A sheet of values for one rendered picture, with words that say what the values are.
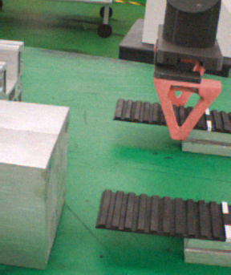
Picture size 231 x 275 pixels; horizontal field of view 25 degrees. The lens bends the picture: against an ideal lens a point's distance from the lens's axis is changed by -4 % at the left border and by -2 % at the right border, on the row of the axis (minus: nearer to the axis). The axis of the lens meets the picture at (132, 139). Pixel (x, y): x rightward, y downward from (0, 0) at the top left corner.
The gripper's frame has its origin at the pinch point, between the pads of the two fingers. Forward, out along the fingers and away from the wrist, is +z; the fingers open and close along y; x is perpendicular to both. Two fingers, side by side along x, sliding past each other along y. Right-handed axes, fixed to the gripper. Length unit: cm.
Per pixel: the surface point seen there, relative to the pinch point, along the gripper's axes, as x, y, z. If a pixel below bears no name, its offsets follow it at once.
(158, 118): -2.1, 0.7, 0.1
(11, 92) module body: -19.5, -1.8, 0.1
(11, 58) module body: -19.8, -2.6, -3.8
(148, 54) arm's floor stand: -3.5, -33.2, 4.1
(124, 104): -6.0, -1.9, 0.2
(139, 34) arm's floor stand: -5.6, -41.2, 3.1
